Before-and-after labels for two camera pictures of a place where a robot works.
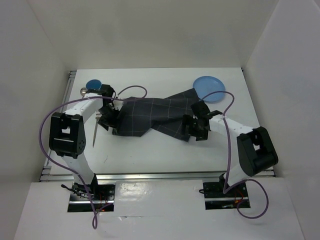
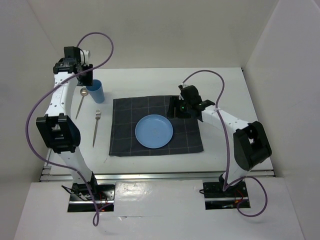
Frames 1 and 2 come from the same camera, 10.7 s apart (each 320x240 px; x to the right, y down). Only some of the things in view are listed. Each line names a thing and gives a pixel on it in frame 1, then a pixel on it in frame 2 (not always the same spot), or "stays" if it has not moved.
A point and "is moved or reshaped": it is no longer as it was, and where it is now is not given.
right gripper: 189,119 -> 174,102
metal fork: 98,115 stays
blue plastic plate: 204,85 -> 153,131
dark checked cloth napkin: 137,115 is moved or reshaped
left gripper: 115,123 -> 88,80
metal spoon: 83,91 stays
